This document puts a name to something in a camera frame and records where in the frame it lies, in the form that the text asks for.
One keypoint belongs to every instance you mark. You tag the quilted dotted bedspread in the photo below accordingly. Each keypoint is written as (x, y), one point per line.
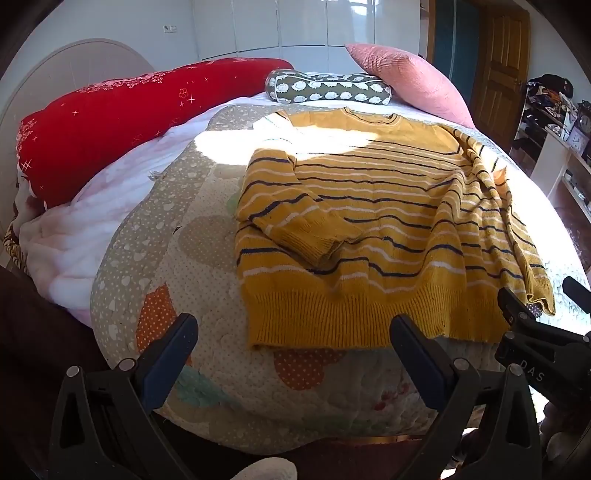
(203, 258)

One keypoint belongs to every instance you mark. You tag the red long pillow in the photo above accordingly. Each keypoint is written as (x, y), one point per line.
(115, 115)

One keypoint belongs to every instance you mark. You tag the white glossy wardrobe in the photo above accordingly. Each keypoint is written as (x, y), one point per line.
(300, 23)

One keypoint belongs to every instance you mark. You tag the wall socket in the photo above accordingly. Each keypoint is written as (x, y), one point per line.
(169, 29)

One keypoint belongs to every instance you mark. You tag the white fleece blanket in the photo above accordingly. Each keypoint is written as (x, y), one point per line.
(92, 217)

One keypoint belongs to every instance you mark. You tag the pile of dark bags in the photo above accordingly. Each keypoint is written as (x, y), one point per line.
(549, 87)

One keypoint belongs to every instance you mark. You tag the pink ribbed pillow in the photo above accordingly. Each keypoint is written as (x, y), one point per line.
(415, 78)

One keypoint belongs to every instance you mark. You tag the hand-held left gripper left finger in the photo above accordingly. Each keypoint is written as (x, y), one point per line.
(170, 356)

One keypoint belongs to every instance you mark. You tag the white shelf unit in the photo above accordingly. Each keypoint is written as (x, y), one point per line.
(554, 157)

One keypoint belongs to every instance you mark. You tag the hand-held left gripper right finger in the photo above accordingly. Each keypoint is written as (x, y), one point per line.
(416, 353)

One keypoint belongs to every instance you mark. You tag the yellow striped knit sweater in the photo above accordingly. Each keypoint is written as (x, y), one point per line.
(378, 221)

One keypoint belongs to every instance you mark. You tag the small white clock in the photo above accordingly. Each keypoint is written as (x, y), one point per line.
(577, 138)

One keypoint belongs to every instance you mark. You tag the white cloth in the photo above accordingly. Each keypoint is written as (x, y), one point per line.
(268, 470)

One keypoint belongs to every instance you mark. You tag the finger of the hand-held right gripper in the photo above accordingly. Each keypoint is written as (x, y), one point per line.
(577, 288)
(515, 304)

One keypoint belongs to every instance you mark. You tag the olive patterned pillow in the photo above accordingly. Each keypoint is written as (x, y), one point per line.
(323, 87)

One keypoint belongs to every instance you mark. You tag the wooden door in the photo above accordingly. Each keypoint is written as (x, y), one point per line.
(501, 69)

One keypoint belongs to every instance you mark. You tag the white rounded headboard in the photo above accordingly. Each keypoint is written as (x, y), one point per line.
(69, 64)

